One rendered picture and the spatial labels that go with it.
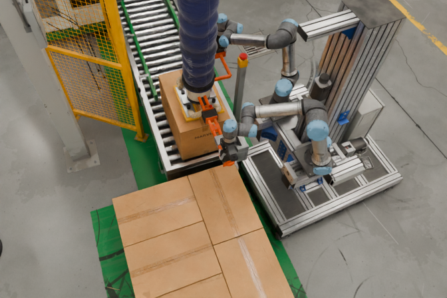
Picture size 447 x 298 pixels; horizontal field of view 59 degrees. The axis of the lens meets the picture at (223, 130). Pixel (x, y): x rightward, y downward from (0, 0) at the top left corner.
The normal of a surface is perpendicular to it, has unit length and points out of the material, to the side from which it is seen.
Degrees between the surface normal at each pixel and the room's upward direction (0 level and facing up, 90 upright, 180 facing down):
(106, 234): 0
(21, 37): 90
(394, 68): 0
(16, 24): 90
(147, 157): 0
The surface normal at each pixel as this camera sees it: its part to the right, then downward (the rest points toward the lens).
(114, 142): 0.04, -0.57
